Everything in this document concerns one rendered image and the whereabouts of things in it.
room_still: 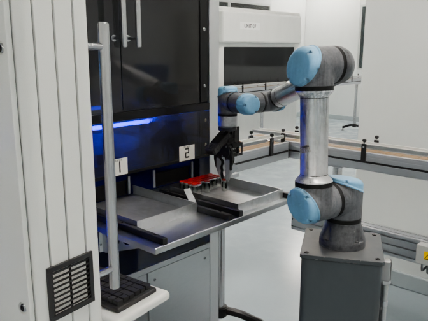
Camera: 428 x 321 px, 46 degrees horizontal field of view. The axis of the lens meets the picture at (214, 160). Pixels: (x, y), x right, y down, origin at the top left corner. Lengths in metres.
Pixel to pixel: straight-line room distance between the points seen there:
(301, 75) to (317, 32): 9.52
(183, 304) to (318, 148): 1.00
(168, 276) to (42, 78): 1.29
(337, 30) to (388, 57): 7.66
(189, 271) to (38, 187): 1.28
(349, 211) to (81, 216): 0.90
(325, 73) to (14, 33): 0.89
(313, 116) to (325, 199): 0.25
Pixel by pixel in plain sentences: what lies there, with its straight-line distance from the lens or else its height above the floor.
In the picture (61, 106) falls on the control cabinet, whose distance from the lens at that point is 1.02.
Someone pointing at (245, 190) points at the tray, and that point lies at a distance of 2.01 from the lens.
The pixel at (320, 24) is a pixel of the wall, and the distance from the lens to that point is 11.00.
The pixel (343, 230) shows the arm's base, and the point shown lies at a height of 0.86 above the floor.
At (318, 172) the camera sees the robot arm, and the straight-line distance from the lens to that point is 1.57.
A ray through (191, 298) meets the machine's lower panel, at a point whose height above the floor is 0.38.
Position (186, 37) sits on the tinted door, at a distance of 2.01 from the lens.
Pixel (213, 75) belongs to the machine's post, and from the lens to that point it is 2.11.
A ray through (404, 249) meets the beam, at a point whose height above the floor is 0.48.
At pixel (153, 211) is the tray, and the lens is 1.76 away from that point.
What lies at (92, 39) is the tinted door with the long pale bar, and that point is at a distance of 1.74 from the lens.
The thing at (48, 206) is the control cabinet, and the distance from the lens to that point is 1.03.
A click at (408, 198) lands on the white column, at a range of 3.22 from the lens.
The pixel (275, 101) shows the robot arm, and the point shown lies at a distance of 1.87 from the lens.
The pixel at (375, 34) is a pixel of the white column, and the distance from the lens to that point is 3.21.
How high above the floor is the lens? 1.43
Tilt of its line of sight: 12 degrees down
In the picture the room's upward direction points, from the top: straight up
